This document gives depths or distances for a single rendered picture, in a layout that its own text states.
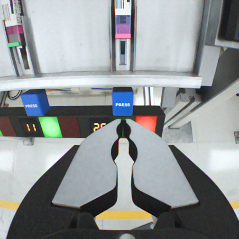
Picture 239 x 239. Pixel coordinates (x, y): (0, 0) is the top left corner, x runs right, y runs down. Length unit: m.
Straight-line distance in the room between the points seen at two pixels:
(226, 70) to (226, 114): 0.95
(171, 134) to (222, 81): 0.71
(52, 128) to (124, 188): 0.70
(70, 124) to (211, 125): 0.97
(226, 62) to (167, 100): 0.10
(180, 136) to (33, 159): 0.96
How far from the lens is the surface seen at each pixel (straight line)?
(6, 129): 0.27
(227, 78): 0.22
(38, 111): 0.19
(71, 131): 0.21
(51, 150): 0.95
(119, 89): 0.15
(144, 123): 0.19
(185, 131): 0.95
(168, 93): 0.21
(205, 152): 1.01
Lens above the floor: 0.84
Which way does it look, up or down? 74 degrees down
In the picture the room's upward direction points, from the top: 1 degrees counter-clockwise
